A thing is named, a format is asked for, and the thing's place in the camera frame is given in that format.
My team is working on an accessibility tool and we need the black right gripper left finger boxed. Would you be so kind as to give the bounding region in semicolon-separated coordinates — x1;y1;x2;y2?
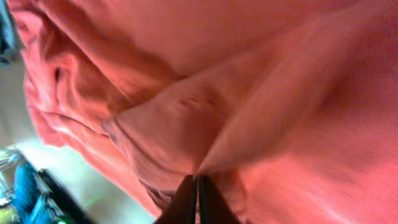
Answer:
154;175;197;224

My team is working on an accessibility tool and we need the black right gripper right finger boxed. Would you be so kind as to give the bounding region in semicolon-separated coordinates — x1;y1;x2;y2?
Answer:
198;176;241;224

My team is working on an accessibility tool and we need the orange printed t-shirt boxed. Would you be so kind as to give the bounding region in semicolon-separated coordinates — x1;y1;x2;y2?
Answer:
8;0;397;223

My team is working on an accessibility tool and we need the black arm base stand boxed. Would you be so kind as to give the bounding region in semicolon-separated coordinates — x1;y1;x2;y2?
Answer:
35;169;95;224

